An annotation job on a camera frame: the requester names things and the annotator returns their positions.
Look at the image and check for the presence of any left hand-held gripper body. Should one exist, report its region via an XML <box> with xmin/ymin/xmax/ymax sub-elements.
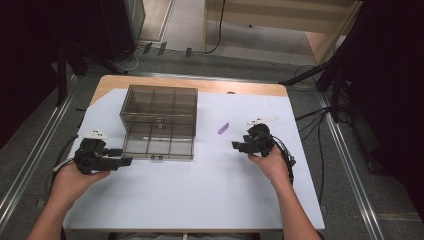
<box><xmin>72</xmin><ymin>129</ymin><xmax>113</xmax><ymax>176</ymax></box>

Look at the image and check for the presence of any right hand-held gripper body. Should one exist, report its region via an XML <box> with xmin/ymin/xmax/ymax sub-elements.
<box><xmin>244</xmin><ymin>116</ymin><xmax>281</xmax><ymax>158</ymax></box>

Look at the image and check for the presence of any small purple plastic piece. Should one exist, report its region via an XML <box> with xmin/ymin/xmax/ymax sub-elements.
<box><xmin>217</xmin><ymin>121</ymin><xmax>231</xmax><ymax>136</ymax></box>

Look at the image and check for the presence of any clear compartment storage box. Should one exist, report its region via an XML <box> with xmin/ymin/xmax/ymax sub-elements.
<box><xmin>118</xmin><ymin>84</ymin><xmax>199</xmax><ymax>161</ymax></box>

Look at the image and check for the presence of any person's right hand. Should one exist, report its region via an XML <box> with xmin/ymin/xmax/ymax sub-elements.
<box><xmin>247</xmin><ymin>145</ymin><xmax>293</xmax><ymax>192</ymax></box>

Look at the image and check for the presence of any person's left hand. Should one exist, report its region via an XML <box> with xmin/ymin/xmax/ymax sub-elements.
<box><xmin>49</xmin><ymin>161</ymin><xmax>112</xmax><ymax>214</ymax></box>

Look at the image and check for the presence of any white table sheet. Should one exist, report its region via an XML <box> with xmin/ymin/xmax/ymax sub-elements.
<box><xmin>62</xmin><ymin>87</ymin><xmax>326</xmax><ymax>232</ymax></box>

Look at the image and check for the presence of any wooden table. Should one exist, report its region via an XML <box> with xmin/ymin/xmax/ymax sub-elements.
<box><xmin>61</xmin><ymin>74</ymin><xmax>326</xmax><ymax>234</ymax></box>

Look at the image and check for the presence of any black metal stand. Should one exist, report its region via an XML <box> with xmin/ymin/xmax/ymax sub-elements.
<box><xmin>278</xmin><ymin>0</ymin><xmax>371</xmax><ymax>124</ymax></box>
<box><xmin>49</xmin><ymin>39</ymin><xmax>128</xmax><ymax>108</ymax></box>

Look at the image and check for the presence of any light wooden furniture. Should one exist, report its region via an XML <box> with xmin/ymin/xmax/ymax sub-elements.
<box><xmin>202</xmin><ymin>0</ymin><xmax>364</xmax><ymax>66</ymax></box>

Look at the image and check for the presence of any dark cabinet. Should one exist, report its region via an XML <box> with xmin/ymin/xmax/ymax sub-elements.
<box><xmin>96</xmin><ymin>0</ymin><xmax>147</xmax><ymax>64</ymax></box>

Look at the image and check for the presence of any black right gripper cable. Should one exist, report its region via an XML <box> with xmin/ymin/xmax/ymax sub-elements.
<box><xmin>259</xmin><ymin>130</ymin><xmax>297</xmax><ymax>186</ymax></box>

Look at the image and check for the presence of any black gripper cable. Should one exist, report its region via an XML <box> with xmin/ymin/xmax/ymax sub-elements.
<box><xmin>259</xmin><ymin>130</ymin><xmax>297</xmax><ymax>186</ymax></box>
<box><xmin>44</xmin><ymin>135</ymin><xmax>80</xmax><ymax>201</ymax></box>

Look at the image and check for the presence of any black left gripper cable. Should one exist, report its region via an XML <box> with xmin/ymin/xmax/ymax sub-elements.
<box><xmin>44</xmin><ymin>135</ymin><xmax>80</xmax><ymax>201</ymax></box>

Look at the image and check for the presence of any black floor cable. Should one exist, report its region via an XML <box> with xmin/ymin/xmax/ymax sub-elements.
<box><xmin>294</xmin><ymin>63</ymin><xmax>338</xmax><ymax>208</ymax></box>

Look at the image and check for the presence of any metal floor rail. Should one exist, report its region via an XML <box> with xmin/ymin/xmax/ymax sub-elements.
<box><xmin>317</xmin><ymin>93</ymin><xmax>386</xmax><ymax>240</ymax></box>
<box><xmin>0</xmin><ymin>75</ymin><xmax>80</xmax><ymax>231</ymax></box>

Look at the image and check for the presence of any white floor cable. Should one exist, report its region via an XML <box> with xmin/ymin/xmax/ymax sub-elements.
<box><xmin>111</xmin><ymin>45</ymin><xmax>140</xmax><ymax>73</ymax></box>

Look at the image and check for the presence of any black hanging cable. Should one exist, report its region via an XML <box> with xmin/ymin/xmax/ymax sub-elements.
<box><xmin>203</xmin><ymin>0</ymin><xmax>227</xmax><ymax>55</ymax></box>

